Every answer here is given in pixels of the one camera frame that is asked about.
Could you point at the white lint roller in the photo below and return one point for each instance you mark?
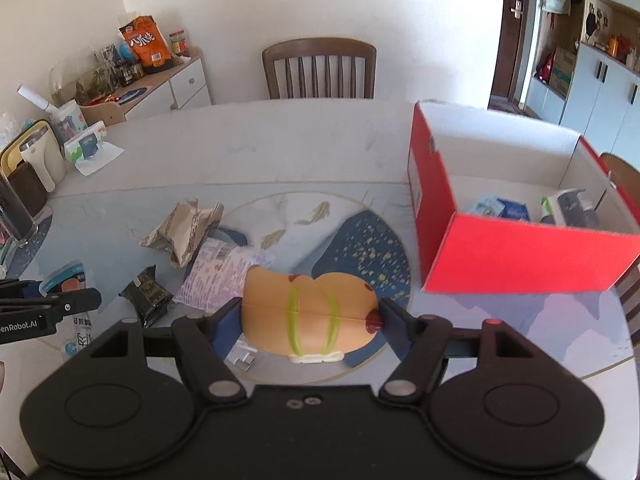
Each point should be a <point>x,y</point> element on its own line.
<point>35,97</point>

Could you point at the orange snack bag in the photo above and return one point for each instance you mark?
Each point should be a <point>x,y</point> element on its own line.
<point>147,42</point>

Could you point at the glass terrarium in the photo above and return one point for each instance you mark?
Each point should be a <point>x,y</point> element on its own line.
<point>80,80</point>

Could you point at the dark blue plate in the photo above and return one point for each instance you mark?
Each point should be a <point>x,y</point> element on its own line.
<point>127,94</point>

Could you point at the red cardboard box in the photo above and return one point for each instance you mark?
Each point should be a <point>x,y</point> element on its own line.
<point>525,255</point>

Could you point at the small light blue packet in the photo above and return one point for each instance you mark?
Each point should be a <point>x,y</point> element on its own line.
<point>486,206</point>

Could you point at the white and green tissue pack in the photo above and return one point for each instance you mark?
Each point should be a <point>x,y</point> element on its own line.
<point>85,142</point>

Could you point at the dark brown door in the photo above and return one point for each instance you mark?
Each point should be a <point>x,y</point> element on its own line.
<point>512,35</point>

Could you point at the white sideboard with wooden top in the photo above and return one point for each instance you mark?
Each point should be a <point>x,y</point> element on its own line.
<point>185,85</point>

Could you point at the white jug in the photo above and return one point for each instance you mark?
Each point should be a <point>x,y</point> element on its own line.
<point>45,160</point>

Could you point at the metallic snack packet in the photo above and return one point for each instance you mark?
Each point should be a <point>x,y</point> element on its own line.
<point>180,230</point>

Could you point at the wooden tray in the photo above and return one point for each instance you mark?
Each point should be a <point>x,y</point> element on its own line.
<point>102,112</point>

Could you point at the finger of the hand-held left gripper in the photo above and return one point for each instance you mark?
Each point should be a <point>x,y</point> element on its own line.
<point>20,290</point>
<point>75,304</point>

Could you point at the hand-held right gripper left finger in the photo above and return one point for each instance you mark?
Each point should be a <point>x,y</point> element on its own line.
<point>227,325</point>

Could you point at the clear plastic bag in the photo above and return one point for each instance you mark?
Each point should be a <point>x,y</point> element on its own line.
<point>10,127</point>

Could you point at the clear bottle with dark contents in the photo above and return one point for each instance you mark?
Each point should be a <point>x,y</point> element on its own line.
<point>15,210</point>

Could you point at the small black snack packet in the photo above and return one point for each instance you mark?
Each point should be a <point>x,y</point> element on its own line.
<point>145,295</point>

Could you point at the white paper sheet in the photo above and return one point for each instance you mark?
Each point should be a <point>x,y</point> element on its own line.
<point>102,157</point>

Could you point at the red-lidded jar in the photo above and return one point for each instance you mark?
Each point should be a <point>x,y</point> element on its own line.
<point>178,42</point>

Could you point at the cardboard carton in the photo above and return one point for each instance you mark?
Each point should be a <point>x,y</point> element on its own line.
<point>562,72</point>

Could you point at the purple and white snack packet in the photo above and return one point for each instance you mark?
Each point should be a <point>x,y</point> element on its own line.
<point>215,275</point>

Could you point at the large white and blue packet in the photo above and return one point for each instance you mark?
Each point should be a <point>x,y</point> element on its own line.
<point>570,207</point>

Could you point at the brown wooden chair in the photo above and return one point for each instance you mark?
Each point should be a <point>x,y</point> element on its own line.
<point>320,50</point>
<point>622,165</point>

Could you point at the white printed mug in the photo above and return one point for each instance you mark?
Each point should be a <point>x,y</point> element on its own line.
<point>67,122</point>

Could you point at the tan toy with green stripes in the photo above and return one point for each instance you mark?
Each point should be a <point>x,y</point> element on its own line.
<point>305,310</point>

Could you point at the blue-grey wall cabinet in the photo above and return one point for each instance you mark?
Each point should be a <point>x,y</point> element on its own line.
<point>600,95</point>

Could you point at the yellow container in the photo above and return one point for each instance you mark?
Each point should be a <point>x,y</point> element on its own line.
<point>20,135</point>

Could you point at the white pouch with orange print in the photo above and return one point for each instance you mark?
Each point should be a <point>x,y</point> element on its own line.
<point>65,275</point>

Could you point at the dark brown holder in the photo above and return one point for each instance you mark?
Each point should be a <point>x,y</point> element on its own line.
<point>30,190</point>

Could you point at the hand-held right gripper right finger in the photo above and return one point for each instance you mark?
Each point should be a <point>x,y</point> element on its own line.
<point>395,330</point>

